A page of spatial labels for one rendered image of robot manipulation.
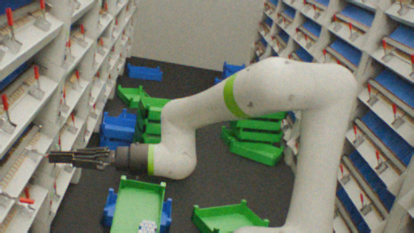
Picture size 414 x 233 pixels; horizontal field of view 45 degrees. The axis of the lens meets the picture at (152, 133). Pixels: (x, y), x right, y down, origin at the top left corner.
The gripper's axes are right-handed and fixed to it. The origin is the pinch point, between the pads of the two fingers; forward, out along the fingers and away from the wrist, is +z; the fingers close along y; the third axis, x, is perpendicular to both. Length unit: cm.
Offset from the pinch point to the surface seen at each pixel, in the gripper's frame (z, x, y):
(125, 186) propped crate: -12, -45, 68
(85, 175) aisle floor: 13, -55, 99
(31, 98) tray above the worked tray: 6.7, 19.1, -3.0
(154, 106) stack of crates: -21, -27, 132
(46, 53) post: 7.1, 26.9, 18.0
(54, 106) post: 5.7, 9.7, 18.0
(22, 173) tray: 8.7, -0.7, -10.3
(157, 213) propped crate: -27, -53, 58
